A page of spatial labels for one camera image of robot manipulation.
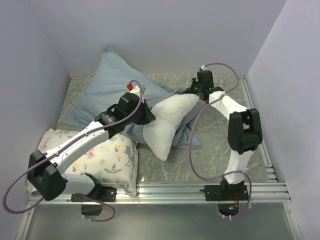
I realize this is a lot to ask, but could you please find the blue-grey pillowcase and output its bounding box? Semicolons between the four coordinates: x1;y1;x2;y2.
60;46;200;150

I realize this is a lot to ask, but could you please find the white pillow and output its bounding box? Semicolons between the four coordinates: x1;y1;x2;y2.
143;93;200;161

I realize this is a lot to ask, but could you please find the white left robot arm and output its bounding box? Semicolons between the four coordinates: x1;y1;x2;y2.
27;88;156;201

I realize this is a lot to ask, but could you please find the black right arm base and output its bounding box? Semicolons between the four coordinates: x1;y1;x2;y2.
201;181;252;219

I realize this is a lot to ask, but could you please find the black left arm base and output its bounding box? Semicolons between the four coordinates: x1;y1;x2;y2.
70;186;117;217

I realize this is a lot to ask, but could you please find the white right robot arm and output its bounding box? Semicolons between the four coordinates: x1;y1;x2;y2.
190;70;263;200

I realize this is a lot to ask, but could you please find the floral patterned pillow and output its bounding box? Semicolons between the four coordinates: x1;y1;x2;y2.
26;128;140;197

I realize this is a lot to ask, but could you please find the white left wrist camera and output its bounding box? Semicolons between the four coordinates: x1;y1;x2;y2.
127;83;146;97

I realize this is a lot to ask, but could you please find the aluminium right side rail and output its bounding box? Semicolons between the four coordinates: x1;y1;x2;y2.
239;75;279;183

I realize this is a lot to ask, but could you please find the aluminium frame rail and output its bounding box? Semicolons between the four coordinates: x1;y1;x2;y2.
27;181;292;205

